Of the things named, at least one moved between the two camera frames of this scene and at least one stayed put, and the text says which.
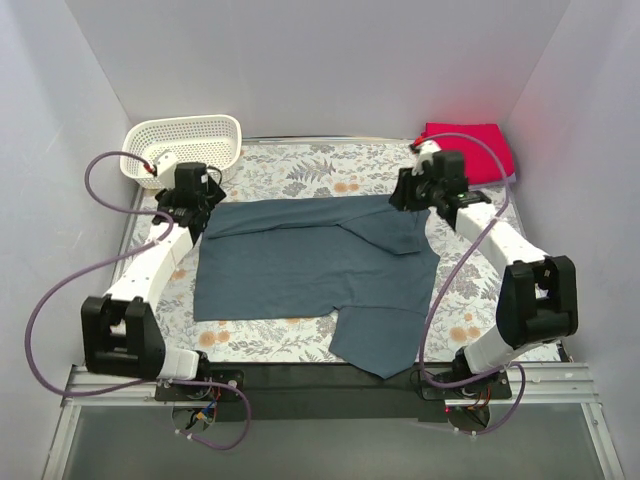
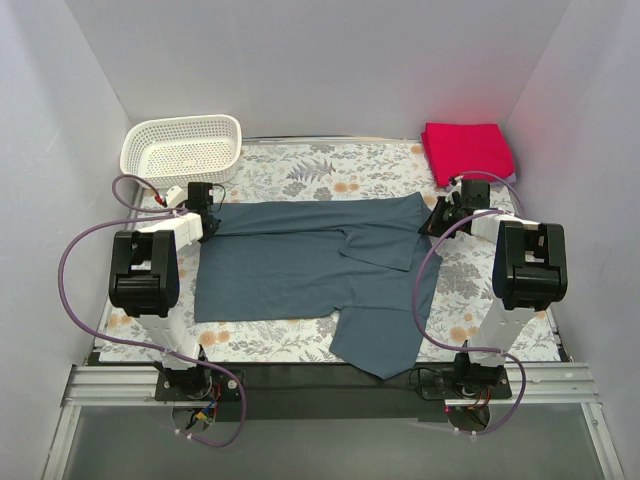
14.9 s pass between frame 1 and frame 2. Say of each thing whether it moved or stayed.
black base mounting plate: stayed
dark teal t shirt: stayed
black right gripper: moved
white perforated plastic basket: stayed
